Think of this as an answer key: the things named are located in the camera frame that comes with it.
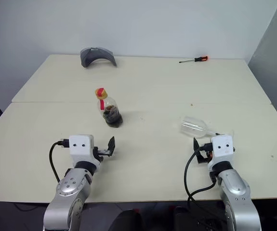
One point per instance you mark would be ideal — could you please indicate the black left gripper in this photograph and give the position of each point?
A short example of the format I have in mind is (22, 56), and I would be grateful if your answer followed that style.
(100, 152)

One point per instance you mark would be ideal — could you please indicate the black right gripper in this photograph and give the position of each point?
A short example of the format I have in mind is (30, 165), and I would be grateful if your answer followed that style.
(205, 160)

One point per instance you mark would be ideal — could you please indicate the bottle with dark liquid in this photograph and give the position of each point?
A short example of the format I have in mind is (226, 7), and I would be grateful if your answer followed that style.
(111, 115)

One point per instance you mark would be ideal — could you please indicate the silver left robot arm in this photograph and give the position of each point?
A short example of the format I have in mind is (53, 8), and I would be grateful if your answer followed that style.
(67, 190)

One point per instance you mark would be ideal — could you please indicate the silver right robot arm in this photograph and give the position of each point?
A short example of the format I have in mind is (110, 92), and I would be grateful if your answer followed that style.
(237, 192)

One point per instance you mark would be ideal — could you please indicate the clear plastic wine glass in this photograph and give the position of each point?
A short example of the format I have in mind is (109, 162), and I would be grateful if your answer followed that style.
(193, 127)

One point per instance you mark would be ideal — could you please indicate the orange and black screwdriver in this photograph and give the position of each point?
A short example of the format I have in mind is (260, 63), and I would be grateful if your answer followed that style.
(199, 59)

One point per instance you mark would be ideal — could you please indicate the grey baseball cap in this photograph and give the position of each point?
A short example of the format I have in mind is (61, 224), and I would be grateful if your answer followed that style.
(90, 55)

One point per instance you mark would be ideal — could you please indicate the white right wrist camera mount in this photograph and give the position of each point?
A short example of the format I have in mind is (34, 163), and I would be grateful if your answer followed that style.
(222, 151)

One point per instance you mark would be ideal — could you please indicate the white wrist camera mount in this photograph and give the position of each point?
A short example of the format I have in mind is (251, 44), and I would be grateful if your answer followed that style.
(222, 151)
(80, 150)

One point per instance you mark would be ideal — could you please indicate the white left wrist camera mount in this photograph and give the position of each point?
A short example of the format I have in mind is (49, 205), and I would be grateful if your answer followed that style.
(80, 150)

